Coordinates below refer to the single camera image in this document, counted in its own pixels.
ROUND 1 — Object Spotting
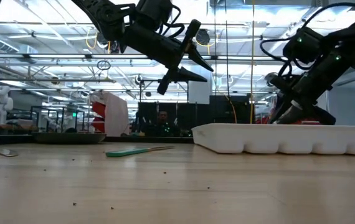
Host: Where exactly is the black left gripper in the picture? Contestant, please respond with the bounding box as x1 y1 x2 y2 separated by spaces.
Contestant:
123 19 215 95

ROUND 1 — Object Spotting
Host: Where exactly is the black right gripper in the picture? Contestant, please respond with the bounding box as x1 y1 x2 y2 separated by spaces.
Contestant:
272 52 355 126

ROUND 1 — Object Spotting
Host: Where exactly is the white cutlery organizer tray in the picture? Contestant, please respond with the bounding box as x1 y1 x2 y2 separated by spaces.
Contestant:
191 123 355 156

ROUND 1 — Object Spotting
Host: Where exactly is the black partition panel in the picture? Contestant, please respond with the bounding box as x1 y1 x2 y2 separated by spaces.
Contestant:
138 101 197 136
209 95 255 125

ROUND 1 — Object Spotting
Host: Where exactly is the person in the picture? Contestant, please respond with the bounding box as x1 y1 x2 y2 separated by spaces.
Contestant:
154 110 175 138

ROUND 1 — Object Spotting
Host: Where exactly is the red and white board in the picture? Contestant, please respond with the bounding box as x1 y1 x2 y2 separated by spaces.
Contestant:
89 90 131 137

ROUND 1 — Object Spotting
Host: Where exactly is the white robot figure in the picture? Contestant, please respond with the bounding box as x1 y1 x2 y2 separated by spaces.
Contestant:
0 85 15 125

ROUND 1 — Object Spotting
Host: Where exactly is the black hanging cable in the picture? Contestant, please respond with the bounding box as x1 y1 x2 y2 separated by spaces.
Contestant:
224 0 229 124
213 0 217 124

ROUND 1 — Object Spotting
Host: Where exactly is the black gantry frame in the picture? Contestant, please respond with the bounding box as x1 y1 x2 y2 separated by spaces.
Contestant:
139 78 189 103

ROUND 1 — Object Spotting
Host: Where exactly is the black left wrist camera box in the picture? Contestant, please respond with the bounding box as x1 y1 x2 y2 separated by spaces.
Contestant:
135 0 174 32

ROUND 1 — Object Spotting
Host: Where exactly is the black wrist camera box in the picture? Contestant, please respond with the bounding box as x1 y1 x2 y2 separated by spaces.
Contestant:
135 0 174 32
283 27 324 65

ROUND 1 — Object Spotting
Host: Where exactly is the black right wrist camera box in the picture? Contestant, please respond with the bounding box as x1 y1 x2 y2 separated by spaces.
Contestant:
283 27 324 65

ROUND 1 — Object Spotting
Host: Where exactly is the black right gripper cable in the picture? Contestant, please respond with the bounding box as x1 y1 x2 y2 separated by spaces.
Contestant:
259 2 355 78

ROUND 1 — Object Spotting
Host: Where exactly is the hanging black cable ring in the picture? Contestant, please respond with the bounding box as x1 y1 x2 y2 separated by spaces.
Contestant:
97 59 111 71

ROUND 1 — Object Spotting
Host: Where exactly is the black frame workstation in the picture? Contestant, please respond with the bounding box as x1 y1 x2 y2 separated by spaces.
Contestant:
29 105 87 133

